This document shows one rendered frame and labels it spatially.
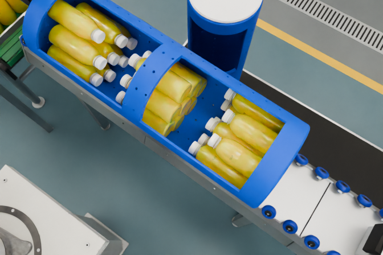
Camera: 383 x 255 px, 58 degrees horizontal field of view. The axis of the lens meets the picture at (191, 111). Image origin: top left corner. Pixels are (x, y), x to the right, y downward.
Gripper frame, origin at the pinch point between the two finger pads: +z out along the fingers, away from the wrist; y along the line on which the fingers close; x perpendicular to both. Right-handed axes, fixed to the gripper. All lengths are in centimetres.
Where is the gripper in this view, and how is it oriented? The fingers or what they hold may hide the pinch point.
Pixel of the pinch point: (40, 5)
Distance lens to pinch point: 125.0
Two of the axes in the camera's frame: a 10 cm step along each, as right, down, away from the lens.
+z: 0.0, 3.5, 9.4
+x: 8.1, 5.5, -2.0
